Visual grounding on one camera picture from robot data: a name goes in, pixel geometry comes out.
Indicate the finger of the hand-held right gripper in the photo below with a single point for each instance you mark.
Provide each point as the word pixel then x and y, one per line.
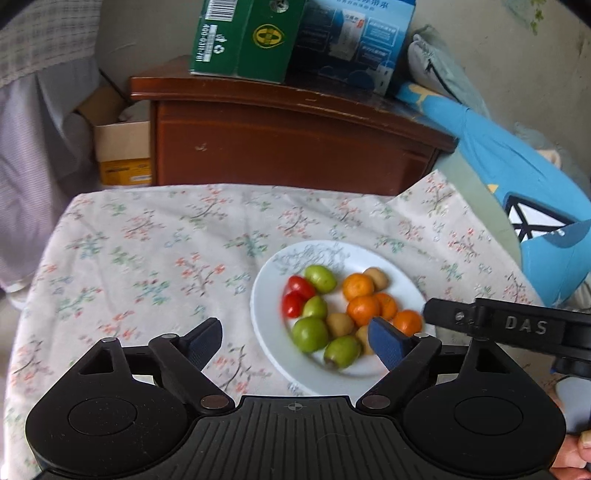
pixel 448 316

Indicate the green jujube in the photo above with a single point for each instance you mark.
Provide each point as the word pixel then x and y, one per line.
pixel 315 307
pixel 342 351
pixel 309 334
pixel 321 277

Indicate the grey zippered cushion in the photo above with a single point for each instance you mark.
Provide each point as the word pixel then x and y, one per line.
pixel 438 60

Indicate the blue carton box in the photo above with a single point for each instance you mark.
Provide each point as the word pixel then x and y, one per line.
pixel 360 41

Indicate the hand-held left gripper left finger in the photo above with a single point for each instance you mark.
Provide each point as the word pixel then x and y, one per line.
pixel 203 339

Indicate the open cardboard box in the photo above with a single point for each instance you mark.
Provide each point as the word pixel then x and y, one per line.
pixel 122 143

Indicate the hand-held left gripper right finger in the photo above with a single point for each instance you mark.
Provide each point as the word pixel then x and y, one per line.
pixel 388 344

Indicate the floral tablecloth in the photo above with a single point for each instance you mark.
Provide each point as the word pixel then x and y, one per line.
pixel 138 258

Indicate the red cherry tomato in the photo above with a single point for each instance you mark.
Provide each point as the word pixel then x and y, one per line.
pixel 301 286
pixel 292 305

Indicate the lilac checked cloth cover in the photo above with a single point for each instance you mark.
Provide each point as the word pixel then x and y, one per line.
pixel 27 161

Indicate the green carton box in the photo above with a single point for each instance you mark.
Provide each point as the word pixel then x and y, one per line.
pixel 258 46

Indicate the brown wooden cabinet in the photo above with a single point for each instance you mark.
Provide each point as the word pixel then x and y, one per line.
pixel 277 138

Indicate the brown longan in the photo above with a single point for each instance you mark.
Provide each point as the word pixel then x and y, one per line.
pixel 363 340
pixel 378 277
pixel 340 324

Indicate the white plate with flower drawing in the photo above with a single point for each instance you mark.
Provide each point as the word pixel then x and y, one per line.
pixel 272 332

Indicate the orange tangerine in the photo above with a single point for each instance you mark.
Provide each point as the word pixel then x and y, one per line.
pixel 358 285
pixel 408 321
pixel 388 304
pixel 363 310

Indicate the person's right hand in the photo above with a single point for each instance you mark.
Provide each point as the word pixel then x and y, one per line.
pixel 579 461

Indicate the blue printed cushion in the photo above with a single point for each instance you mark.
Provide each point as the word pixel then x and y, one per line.
pixel 508 157

